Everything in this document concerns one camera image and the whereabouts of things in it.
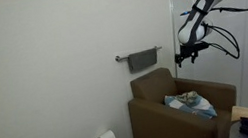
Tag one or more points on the white green patterned towel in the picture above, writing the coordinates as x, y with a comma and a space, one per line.
188, 97

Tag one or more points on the chrome towel bar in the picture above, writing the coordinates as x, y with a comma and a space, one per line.
121, 58

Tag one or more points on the blue white striped towel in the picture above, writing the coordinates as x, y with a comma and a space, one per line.
201, 108

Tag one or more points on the brown armchair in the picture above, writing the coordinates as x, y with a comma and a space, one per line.
160, 127

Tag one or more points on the grey hanging towel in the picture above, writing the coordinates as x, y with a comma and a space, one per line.
143, 60

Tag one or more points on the glass shower enclosure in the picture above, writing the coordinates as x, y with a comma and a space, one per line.
220, 76

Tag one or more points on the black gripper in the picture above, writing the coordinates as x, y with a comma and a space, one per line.
190, 49

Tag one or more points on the light wooden side table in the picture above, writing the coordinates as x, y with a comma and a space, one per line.
246, 112

